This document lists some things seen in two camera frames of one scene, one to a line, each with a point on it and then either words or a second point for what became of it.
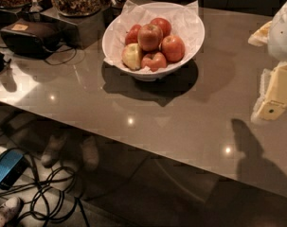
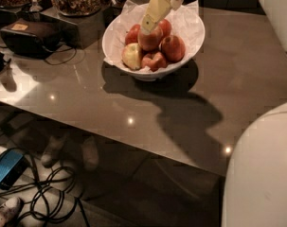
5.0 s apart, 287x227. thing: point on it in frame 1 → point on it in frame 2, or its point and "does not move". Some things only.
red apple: (150, 37) does not move
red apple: (132, 35) does not move
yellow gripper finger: (277, 92) → (159, 6)
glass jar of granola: (77, 0) does not move
